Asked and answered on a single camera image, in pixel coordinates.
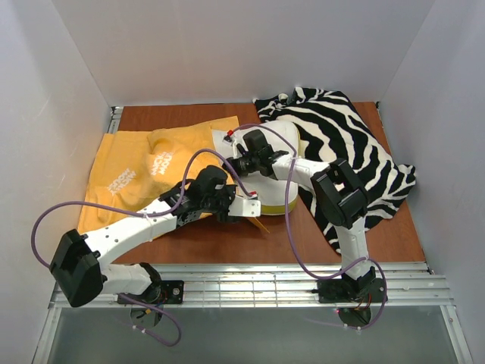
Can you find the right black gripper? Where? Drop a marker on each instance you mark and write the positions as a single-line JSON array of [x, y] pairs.
[[238, 164]]

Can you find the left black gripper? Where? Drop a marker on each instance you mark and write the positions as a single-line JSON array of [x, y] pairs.
[[226, 205]]

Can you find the white pillow yellow edge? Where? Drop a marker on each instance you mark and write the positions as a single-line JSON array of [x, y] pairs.
[[270, 192]]

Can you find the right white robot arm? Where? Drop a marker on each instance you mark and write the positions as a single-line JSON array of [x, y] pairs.
[[341, 198]]

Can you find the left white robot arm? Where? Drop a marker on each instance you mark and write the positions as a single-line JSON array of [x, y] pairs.
[[84, 264]]

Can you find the zebra striped blanket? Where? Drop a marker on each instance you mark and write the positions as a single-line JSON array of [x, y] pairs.
[[330, 127]]

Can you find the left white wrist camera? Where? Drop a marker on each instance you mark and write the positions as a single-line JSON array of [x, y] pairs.
[[245, 207]]

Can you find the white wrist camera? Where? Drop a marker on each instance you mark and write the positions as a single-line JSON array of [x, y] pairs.
[[230, 139], [245, 207]]

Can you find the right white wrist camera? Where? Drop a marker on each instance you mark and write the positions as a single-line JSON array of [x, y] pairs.
[[230, 139]]

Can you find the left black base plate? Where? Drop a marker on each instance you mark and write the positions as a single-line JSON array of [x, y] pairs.
[[167, 292]]

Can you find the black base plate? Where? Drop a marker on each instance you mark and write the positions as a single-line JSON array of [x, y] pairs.
[[167, 292], [340, 291]]

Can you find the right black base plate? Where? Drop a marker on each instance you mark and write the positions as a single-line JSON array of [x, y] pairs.
[[340, 291]]

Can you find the aluminium rail frame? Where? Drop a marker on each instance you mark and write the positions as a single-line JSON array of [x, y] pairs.
[[265, 288]]

